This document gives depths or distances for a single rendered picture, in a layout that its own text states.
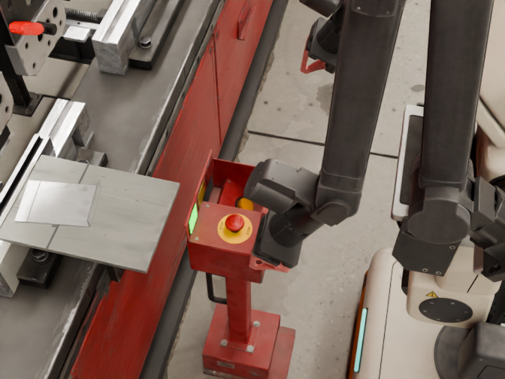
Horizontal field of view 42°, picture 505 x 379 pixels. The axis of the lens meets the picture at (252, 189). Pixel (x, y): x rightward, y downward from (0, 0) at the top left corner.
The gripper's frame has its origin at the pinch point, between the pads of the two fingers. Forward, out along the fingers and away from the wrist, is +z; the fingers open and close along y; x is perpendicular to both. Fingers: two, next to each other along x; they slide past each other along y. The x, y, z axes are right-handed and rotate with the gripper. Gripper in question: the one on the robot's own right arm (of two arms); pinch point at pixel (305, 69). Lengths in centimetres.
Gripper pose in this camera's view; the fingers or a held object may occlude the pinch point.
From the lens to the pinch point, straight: 134.9
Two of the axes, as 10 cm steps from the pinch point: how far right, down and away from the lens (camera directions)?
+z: -4.4, 4.3, 7.9
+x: 8.7, 4.2, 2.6
